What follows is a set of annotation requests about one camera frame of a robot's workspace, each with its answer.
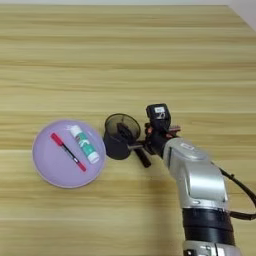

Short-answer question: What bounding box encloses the white green glue stick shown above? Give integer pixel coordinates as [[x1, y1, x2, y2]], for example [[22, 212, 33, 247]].
[[67, 124, 101, 165]]

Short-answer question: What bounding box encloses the black marker pen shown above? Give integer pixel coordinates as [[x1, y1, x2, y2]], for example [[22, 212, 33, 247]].
[[116, 122, 152, 169]]

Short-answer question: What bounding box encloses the black mesh pen cup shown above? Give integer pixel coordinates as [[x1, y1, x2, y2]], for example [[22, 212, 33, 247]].
[[102, 113, 142, 161]]

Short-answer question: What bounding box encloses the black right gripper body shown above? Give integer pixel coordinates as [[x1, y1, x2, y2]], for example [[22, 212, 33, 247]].
[[143, 122, 182, 158]]

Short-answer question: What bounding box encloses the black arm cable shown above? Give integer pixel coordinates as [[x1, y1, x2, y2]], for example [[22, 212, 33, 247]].
[[212, 162, 256, 222]]

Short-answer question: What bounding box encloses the red marker pen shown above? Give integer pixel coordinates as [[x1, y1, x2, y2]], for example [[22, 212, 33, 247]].
[[49, 132, 88, 173]]

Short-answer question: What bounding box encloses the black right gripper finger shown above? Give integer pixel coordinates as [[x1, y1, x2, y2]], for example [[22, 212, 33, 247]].
[[127, 142, 147, 150]]

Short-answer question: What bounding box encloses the round purple plate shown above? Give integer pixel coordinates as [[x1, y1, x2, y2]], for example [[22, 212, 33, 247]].
[[31, 119, 107, 189]]

